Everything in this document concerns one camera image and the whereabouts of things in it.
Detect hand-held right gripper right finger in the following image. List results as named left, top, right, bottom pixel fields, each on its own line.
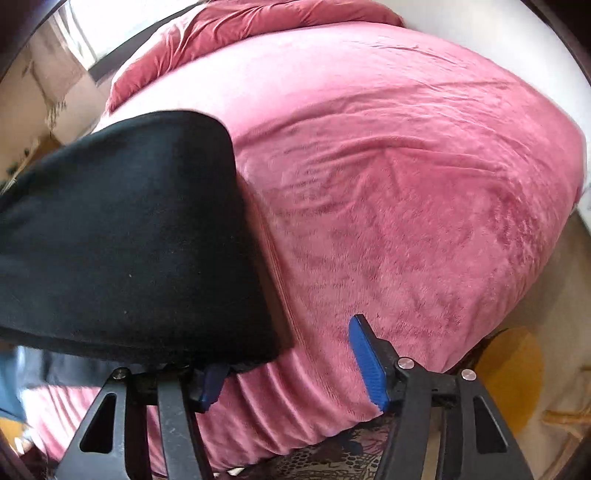
left=348, top=315, right=534, bottom=480

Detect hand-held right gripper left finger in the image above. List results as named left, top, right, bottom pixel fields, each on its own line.
left=55, top=362, right=232, bottom=480

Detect black pants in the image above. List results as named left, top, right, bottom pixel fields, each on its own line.
left=0, top=110, right=296, bottom=389

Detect dark patterned rug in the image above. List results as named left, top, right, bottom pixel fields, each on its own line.
left=225, top=411, right=444, bottom=480

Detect yellow round stool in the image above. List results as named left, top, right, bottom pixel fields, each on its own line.
left=473, top=328, right=546, bottom=437

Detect pink plush blanket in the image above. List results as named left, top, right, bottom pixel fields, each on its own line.
left=21, top=21, right=587, bottom=477

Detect blue cloth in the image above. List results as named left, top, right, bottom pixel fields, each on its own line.
left=0, top=346, right=26, bottom=418

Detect dark grey headboard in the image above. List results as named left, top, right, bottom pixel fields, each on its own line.
left=88, top=45, right=134, bottom=84

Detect lace curtain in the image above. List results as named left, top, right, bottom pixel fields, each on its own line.
left=25, top=9, right=108, bottom=123

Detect rose duvet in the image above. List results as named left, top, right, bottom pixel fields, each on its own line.
left=104, top=0, right=407, bottom=116

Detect window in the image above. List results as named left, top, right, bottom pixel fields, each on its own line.
left=69, top=0, right=155, bottom=70

